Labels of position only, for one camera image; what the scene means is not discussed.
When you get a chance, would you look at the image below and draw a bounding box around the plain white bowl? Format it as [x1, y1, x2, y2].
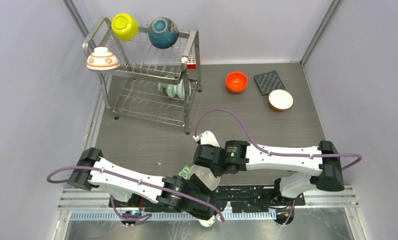
[188, 164, 221, 191]

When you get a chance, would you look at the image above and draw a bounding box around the orange plastic bowl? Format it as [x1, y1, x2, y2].
[227, 87, 246, 94]
[225, 71, 249, 89]

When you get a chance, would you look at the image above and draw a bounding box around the orange bowl white inside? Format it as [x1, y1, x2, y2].
[268, 89, 294, 111]

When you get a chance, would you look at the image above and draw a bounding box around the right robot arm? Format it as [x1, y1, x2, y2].
[189, 140, 345, 205]

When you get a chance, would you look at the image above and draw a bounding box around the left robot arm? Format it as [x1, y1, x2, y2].
[67, 147, 221, 220]

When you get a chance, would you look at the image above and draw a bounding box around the metal two-tier dish rack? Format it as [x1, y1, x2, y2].
[82, 17, 202, 135]

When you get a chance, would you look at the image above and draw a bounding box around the green owl puzzle piece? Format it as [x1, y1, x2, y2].
[178, 164, 191, 180]

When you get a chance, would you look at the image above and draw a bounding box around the pale green ceramic bowl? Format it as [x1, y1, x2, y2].
[158, 82, 176, 98]

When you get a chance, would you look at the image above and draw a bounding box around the dark grey studded baseplate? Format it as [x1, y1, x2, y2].
[253, 70, 286, 96]

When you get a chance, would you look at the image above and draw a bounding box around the red white toy block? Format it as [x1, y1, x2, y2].
[187, 56, 197, 70]

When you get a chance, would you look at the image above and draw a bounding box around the dark blue ceramic bowl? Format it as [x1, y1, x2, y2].
[148, 17, 179, 49]

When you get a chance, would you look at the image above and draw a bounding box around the white bowl red pattern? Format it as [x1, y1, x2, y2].
[86, 47, 119, 71]

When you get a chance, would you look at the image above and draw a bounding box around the yellow bowl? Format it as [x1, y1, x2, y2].
[111, 13, 139, 42]

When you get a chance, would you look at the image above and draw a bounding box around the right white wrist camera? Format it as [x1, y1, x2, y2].
[192, 130, 220, 147]

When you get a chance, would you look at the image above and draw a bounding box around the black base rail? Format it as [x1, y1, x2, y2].
[114, 185, 292, 213]

